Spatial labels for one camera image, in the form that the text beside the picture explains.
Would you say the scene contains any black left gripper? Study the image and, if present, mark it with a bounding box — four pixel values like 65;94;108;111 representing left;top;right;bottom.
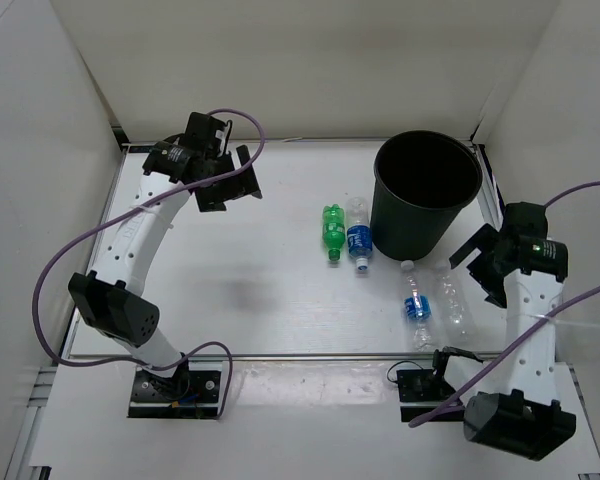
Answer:
195;145;261;212

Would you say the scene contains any clear crushed plastic bottle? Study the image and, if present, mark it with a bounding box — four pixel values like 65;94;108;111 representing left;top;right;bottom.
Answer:
433;260;475;345

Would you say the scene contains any clear bottle blue wrap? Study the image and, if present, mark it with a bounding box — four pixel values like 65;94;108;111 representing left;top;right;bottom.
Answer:
400;260;437;351

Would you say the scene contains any green plastic bottle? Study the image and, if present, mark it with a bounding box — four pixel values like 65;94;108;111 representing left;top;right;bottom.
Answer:
322;204;346;263

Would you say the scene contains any clear bottle blue label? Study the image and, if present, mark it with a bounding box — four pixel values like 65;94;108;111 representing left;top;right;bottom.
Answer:
345;197;373;274

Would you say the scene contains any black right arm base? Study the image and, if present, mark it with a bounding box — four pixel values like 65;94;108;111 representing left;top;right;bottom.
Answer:
386;347;484;423

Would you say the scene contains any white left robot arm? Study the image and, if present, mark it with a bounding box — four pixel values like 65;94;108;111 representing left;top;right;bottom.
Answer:
68;136;260;400

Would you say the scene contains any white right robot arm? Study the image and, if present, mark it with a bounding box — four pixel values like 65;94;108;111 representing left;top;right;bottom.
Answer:
429;224;576;461

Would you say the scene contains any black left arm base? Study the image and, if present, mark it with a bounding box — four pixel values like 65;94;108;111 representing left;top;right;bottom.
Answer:
127;362;222;420

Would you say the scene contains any black plastic bin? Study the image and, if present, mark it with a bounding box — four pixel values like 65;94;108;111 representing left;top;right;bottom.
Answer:
370;130;483;261

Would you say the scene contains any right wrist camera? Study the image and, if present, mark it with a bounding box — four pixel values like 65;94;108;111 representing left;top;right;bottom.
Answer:
502;202;548;239

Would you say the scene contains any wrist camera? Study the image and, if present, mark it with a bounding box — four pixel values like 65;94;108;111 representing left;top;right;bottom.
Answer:
180;112;229;157
502;202;548;239

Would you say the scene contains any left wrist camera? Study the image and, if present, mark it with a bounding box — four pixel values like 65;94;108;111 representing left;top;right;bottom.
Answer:
180;112;229;157

